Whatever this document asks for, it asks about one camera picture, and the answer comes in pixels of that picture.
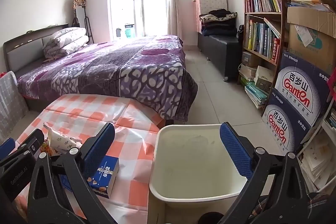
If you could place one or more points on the red striped paper cup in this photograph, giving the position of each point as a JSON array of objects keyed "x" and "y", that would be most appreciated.
[{"x": 47, "y": 149}]

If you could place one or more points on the orange checked tablecloth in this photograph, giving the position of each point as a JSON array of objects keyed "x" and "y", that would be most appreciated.
[{"x": 78, "y": 113}]

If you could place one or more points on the wooden bookshelf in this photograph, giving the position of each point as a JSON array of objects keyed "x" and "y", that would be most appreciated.
[{"x": 282, "y": 29}]

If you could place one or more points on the row of books with dictionary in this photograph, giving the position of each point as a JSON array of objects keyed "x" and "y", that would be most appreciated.
[{"x": 260, "y": 40}]

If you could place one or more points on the black bag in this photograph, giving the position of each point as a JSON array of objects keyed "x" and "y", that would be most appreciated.
[{"x": 240, "y": 33}]

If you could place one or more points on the bed with purple blanket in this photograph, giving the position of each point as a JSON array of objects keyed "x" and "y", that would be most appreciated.
[{"x": 118, "y": 69}]

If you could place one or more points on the grey box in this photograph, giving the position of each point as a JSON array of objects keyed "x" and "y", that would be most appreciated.
[{"x": 249, "y": 58}]

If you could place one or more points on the brown cardboard box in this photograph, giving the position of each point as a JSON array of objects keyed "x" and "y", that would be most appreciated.
[{"x": 315, "y": 29}]

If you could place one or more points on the plaid scarf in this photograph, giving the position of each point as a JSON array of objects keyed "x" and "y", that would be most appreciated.
[{"x": 79, "y": 1}]

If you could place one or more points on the white floral paper wrapper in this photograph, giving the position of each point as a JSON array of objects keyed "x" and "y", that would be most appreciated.
[{"x": 61, "y": 141}]

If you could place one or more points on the white plastic bin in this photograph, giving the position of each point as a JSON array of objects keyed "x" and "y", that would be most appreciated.
[{"x": 189, "y": 155}]

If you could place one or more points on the white tufted panel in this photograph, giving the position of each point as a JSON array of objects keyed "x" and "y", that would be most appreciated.
[{"x": 210, "y": 3}]

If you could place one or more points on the stack of white papers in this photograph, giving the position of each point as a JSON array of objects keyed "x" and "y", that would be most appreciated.
[{"x": 317, "y": 161}]

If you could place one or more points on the black coat rack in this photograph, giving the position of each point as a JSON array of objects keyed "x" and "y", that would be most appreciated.
[{"x": 88, "y": 27}]

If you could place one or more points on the black bench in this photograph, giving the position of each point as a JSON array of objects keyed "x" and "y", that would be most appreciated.
[{"x": 218, "y": 50}]

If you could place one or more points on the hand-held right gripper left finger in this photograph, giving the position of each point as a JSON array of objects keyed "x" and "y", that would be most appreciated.
[{"x": 101, "y": 146}]

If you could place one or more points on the stack of flat books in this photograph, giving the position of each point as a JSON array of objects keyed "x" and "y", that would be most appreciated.
[{"x": 256, "y": 95}]

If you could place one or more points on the blue tissue box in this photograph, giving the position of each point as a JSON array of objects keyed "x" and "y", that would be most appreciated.
[{"x": 110, "y": 176}]

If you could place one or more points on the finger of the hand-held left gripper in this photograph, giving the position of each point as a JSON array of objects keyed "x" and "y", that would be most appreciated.
[
  {"x": 6, "y": 148},
  {"x": 31, "y": 144}
]

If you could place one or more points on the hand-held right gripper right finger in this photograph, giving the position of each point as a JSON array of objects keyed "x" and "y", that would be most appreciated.
[{"x": 235, "y": 150}]

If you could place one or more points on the grey checked fabric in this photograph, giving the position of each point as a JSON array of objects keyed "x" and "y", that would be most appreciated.
[{"x": 10, "y": 98}]

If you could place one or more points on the stack of folded clothes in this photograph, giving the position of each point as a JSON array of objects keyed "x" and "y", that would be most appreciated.
[{"x": 218, "y": 22}]

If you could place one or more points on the folded floral quilt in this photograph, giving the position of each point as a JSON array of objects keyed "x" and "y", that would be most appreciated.
[{"x": 67, "y": 39}]

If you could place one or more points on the grey bed headboard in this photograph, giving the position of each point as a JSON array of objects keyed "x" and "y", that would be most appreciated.
[{"x": 23, "y": 43}]

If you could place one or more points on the beige tissue box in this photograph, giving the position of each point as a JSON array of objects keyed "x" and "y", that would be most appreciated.
[{"x": 263, "y": 77}]

